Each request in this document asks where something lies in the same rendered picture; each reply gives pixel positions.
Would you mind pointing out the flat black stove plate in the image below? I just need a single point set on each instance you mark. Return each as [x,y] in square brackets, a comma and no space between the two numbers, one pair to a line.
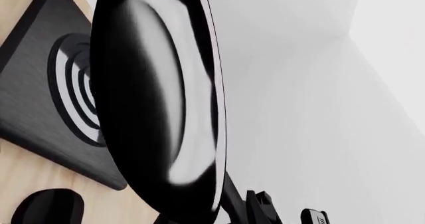
[30,89]

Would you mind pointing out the round black stove knob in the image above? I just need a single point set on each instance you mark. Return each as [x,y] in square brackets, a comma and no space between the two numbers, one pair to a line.
[50,206]

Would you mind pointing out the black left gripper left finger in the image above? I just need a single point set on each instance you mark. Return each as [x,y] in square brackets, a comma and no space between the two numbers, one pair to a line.
[264,209]

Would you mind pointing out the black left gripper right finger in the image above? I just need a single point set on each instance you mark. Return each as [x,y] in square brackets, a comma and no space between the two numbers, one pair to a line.
[313,217]

